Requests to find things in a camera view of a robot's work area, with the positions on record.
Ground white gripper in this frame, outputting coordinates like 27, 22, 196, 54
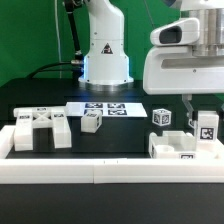
143, 46, 224, 128

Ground black cable on stand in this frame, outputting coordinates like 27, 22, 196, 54
25, 0, 88, 80

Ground white sheet with tags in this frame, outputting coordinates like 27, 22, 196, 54
66, 102, 147, 117

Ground white chair seat part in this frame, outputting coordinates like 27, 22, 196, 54
148, 131, 224, 160

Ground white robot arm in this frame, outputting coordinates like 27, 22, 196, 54
79, 0, 224, 103

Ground white chair backrest part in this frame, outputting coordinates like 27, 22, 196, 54
13, 106, 72, 151

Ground white U-shaped border fence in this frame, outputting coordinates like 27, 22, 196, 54
0, 125, 224, 184

